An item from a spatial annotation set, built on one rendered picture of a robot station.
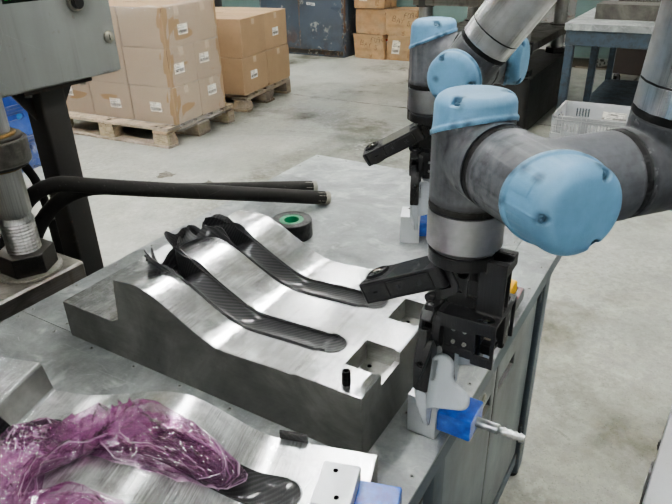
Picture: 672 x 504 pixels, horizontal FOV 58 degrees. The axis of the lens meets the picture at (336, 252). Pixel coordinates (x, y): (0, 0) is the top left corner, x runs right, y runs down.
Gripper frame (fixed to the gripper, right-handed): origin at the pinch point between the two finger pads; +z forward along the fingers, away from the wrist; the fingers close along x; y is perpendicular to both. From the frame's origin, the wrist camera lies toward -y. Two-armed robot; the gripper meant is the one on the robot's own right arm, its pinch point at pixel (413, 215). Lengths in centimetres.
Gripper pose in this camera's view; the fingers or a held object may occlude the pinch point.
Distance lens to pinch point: 117.8
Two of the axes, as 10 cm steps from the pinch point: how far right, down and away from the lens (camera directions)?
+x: 1.7, -4.6, 8.7
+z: 0.2, 8.9, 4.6
